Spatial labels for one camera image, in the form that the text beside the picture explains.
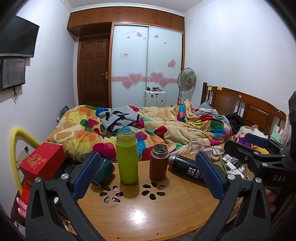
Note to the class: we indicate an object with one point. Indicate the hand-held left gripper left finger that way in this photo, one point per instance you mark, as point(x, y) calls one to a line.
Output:
point(85, 177)

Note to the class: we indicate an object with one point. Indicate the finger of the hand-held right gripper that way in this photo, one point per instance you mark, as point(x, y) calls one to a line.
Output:
point(240, 151)
point(255, 139)

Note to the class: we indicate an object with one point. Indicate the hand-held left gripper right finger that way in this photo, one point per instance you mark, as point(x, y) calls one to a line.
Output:
point(209, 175)

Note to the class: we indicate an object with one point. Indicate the dark green cup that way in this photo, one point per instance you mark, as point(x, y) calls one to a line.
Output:
point(104, 170)

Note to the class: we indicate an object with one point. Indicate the brown thermos cup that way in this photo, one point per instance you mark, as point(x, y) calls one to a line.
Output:
point(158, 164)

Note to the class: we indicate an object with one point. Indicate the person's right hand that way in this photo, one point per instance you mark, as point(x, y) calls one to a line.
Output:
point(270, 201)

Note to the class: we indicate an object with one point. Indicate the white power strip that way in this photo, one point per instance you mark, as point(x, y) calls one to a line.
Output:
point(233, 168)

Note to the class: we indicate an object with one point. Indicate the green plush bunny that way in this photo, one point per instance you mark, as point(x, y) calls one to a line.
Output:
point(276, 135)

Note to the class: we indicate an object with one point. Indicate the black thermos bottle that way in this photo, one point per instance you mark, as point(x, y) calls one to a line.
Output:
point(185, 168)

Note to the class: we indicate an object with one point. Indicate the black clothing pile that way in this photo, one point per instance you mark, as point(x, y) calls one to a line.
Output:
point(234, 120)

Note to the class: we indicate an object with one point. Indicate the clear glass jar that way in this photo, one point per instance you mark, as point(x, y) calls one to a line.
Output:
point(198, 147)

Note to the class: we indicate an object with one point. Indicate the wooden bed headboard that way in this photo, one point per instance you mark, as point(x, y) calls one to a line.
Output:
point(252, 109)

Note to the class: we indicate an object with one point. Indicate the red gift box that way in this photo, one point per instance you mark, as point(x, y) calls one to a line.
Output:
point(44, 160)

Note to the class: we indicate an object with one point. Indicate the green bottle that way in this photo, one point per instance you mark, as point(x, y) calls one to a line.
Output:
point(126, 160)

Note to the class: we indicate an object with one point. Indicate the colourful patchwork blanket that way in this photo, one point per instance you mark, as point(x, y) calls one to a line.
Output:
point(78, 125)

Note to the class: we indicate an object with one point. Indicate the grey pillow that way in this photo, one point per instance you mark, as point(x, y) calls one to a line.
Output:
point(204, 109)

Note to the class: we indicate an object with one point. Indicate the grey and black garment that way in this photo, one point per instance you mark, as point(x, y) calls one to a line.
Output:
point(120, 119)

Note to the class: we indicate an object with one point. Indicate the pink plastic object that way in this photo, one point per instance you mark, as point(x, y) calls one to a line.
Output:
point(22, 208)

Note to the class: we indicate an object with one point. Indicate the yellow foam tube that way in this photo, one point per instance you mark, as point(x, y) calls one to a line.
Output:
point(13, 148)

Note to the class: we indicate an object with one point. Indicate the black standing fan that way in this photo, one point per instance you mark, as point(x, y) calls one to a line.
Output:
point(186, 80)

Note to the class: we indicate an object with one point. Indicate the small white cabinet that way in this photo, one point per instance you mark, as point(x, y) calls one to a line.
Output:
point(155, 98)

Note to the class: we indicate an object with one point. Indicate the brown wooden door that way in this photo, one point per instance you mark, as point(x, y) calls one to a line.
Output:
point(93, 71)

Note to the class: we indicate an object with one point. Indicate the wardrobe with heart stickers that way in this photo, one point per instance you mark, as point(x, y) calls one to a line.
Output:
point(148, 60)

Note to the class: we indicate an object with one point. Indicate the wooden overhead cabinet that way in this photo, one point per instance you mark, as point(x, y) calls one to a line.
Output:
point(126, 16)

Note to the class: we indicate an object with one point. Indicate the wall socket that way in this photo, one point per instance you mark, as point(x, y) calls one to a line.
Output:
point(22, 154)

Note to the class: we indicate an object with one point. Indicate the small black wall screen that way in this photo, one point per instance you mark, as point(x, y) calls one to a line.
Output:
point(12, 73)

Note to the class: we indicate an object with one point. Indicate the black wall television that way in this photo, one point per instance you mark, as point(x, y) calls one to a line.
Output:
point(17, 38)

